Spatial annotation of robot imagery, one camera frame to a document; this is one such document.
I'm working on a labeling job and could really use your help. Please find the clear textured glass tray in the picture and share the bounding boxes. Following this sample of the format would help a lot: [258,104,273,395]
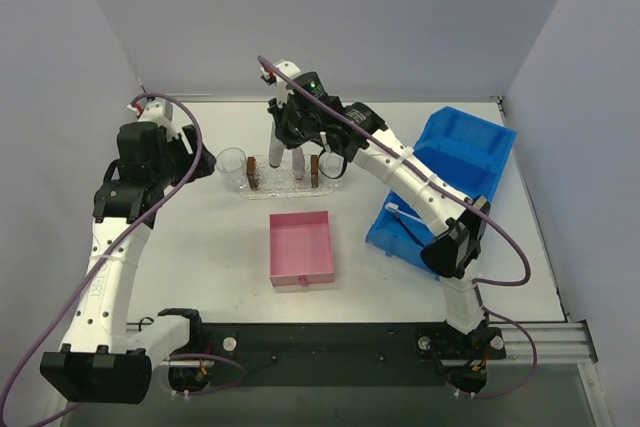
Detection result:
[237,154,340,200]

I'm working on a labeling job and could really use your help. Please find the blue plastic bin organizer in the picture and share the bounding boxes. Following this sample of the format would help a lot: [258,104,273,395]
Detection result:
[365,106,516,278]

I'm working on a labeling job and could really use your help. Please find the clear plastic cup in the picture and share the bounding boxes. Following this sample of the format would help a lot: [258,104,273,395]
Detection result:
[217,147,248,190]
[318,152,346,180]

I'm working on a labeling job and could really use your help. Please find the black-capped toothpaste tube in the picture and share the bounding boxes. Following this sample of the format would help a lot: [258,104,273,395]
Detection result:
[269,138,285,168]

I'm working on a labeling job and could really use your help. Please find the white toothbrush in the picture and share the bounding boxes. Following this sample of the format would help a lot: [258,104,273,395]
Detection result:
[384,202,427,226]

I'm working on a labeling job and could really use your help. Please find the red-capped toothpaste tube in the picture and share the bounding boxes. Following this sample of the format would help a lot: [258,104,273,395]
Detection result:
[291,147,306,181]

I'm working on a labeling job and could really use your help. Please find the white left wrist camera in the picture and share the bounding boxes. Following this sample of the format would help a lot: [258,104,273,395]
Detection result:
[127,98,175,132]

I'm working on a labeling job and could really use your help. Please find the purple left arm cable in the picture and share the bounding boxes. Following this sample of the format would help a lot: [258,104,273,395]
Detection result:
[0,92,246,408]

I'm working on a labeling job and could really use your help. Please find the black toothbrush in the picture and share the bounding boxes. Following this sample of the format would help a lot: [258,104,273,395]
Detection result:
[394,214,429,248]

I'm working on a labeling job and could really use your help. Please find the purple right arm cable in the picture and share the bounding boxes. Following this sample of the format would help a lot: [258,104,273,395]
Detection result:
[256,55,539,401]

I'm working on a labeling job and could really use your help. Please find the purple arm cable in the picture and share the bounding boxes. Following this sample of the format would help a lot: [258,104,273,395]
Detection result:
[0,92,246,408]
[256,55,539,401]

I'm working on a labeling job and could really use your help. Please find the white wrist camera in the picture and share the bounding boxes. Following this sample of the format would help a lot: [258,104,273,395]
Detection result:
[127,98,175,132]
[260,60,302,108]

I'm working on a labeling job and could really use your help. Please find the pink plastic drawer box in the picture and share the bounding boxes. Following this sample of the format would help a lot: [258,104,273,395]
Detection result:
[269,211,335,287]

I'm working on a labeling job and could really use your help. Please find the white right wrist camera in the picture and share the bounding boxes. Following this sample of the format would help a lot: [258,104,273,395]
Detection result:
[260,60,302,108]

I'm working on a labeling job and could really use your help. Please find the brown wooden holder block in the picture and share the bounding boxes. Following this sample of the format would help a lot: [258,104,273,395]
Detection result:
[310,155,320,188]
[246,156,259,190]

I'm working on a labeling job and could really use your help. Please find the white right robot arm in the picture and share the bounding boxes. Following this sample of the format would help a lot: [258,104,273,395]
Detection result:
[261,69,490,336]

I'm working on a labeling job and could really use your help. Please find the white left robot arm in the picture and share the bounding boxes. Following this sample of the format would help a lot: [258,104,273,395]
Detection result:
[40,120,216,404]

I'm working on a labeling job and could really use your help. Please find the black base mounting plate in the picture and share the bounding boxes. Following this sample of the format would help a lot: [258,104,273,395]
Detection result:
[160,322,506,392]

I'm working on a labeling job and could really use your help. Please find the aluminium frame rail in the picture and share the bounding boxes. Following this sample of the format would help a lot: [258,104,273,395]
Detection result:
[59,319,599,368]

